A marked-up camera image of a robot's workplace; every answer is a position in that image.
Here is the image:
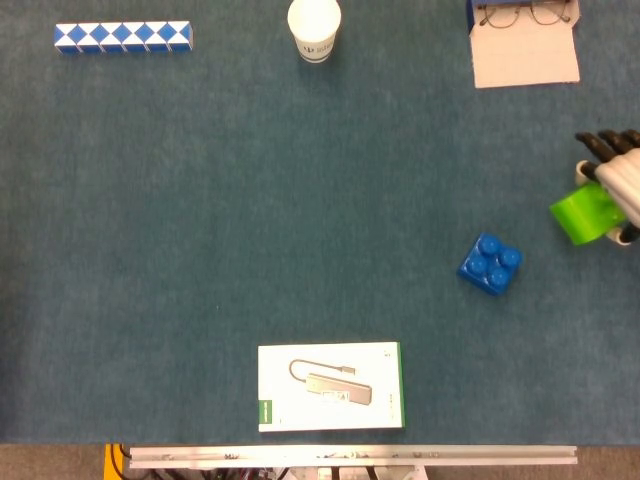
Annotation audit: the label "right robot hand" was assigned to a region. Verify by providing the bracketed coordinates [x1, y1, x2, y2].
[572, 128, 640, 248]

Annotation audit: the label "green toy block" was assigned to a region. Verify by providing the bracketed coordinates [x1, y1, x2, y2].
[549, 181, 627, 247]

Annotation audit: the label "yellow robot base part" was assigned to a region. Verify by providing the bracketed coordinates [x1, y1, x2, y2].
[103, 442, 132, 480]

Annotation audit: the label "blue toy block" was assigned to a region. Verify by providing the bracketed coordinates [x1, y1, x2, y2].
[456, 232, 524, 297]

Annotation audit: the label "blue glasses case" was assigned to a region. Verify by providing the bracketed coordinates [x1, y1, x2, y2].
[465, 0, 582, 90]

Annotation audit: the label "black rimmed eyeglasses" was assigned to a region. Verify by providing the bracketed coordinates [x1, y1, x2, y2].
[478, 0, 572, 28]

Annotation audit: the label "teal felt table cloth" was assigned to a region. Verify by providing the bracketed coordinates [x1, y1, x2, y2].
[0, 0, 640, 446]

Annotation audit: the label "white paper cup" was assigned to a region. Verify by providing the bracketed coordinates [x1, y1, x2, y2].
[286, 0, 343, 65]

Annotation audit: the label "white USB hub box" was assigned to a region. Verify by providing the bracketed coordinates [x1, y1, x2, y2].
[257, 341, 406, 433]

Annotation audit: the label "blue white snake puzzle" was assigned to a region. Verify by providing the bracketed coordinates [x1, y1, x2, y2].
[53, 20, 194, 55]

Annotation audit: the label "aluminium frame rail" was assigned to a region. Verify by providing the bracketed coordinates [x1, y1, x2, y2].
[128, 445, 579, 470]

